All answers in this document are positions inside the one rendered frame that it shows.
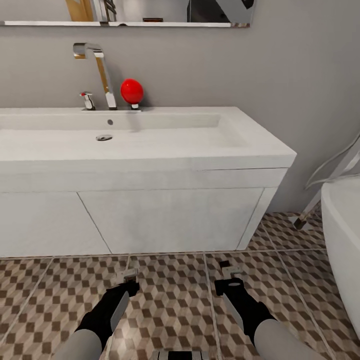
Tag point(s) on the bathtub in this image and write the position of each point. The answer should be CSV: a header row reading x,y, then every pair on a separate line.
x,y
339,197

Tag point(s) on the furniture sink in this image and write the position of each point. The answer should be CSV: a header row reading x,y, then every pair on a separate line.
x,y
158,180

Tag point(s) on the mirror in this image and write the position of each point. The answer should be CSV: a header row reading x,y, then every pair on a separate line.
x,y
128,13

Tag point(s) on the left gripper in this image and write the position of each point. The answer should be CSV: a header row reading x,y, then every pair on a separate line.
x,y
132,288

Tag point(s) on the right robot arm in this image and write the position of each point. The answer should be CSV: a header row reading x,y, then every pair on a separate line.
x,y
271,339

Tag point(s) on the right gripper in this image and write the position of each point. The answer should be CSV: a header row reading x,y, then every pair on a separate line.
x,y
220,284

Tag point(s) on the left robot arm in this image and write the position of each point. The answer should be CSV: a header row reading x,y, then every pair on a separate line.
x,y
89,340

